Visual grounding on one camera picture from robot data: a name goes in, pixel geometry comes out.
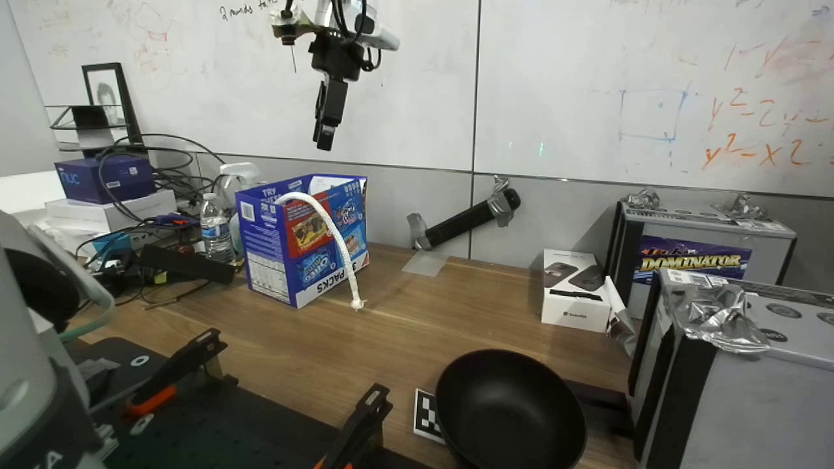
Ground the black clamp front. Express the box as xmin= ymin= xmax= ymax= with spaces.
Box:
xmin=311 ymin=384 xmax=394 ymax=469

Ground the clear plastic water bottle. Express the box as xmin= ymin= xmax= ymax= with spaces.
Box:
xmin=197 ymin=192 xmax=232 ymax=262

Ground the grey battery with foil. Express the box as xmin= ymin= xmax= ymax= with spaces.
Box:
xmin=627 ymin=269 xmax=834 ymax=469

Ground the white braided rope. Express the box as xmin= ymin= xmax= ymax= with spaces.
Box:
xmin=274 ymin=191 xmax=368 ymax=313

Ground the dark blue small box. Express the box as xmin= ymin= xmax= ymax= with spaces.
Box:
xmin=53 ymin=153 xmax=154 ymax=202

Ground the Dominator battery box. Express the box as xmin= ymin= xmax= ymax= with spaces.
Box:
xmin=606 ymin=191 xmax=798 ymax=318

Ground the small white product box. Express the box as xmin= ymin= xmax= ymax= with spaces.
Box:
xmin=538 ymin=251 xmax=624 ymax=334

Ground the black tube with foil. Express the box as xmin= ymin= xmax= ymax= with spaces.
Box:
xmin=407 ymin=187 xmax=520 ymax=251

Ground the fiducial marker tag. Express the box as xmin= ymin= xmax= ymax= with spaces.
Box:
xmin=411 ymin=387 xmax=443 ymax=442

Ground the black picture frame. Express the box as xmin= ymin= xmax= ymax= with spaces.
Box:
xmin=80 ymin=63 xmax=143 ymax=146

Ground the black flat device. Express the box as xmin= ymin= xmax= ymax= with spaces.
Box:
xmin=138 ymin=245 xmax=233 ymax=283

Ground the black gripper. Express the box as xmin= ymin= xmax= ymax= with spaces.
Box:
xmin=310 ymin=37 xmax=362 ymax=150

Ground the blue snack cardboard box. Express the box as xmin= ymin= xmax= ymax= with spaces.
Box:
xmin=233 ymin=173 xmax=369 ymax=309

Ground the grey robot base foreground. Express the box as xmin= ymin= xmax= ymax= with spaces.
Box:
xmin=0 ymin=213 xmax=117 ymax=469

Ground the black clamp with orange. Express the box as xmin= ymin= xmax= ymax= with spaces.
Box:
xmin=98 ymin=329 xmax=228 ymax=421

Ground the black frying pan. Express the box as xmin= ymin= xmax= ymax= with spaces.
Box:
xmin=435 ymin=350 xmax=586 ymax=469

